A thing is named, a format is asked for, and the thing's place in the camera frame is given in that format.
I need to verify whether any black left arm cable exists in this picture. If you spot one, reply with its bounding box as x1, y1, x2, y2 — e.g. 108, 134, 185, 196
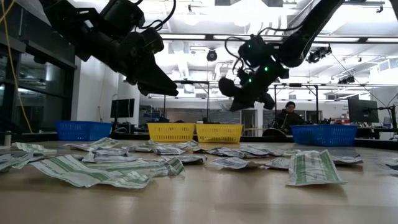
136, 0, 177, 31

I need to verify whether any person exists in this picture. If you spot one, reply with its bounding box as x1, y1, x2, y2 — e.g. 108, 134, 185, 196
273, 101, 307, 137

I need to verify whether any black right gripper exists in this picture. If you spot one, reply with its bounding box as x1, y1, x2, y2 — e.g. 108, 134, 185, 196
218, 57, 290, 113

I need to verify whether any black ceiling dome camera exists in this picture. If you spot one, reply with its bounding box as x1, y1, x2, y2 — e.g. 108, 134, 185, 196
206, 49, 219, 63

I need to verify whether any black ceiling spotlight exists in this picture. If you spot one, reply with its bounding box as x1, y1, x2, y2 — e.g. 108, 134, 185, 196
338, 75, 356, 85
305, 45, 333, 65

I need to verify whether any blue plastic basket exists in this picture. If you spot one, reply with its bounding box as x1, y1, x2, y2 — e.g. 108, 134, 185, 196
55, 120, 113, 141
289, 124, 359, 147

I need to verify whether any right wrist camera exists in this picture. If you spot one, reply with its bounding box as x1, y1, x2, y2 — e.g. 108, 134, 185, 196
238, 34, 271, 63

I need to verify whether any yellow plastic basket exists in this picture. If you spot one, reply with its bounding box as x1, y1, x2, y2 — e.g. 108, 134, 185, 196
147, 122, 196, 142
195, 123, 244, 144

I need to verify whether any yellow hanging cable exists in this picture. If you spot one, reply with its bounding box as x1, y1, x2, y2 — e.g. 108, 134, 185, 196
0, 0, 34, 134

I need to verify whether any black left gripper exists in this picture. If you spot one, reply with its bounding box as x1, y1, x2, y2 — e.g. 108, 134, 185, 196
76, 21, 180, 97

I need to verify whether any green striped bandage packet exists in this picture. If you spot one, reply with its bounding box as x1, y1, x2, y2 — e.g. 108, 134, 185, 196
83, 156, 186, 177
0, 152, 47, 172
63, 137, 121, 152
11, 142, 58, 156
30, 154, 156, 190
285, 149, 348, 187
169, 139, 201, 152
267, 148, 302, 157

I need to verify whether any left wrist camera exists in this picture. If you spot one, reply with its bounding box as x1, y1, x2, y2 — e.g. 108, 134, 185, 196
101, 0, 146, 30

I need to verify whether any black chair back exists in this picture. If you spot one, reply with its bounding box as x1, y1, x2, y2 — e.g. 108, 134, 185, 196
262, 128, 287, 138

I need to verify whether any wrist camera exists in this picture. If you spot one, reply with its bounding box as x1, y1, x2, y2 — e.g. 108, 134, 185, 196
101, 0, 146, 30
238, 34, 271, 63

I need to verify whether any black computer monitor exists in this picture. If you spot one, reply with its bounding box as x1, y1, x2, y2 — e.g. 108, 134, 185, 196
109, 98, 136, 119
347, 95, 381, 124

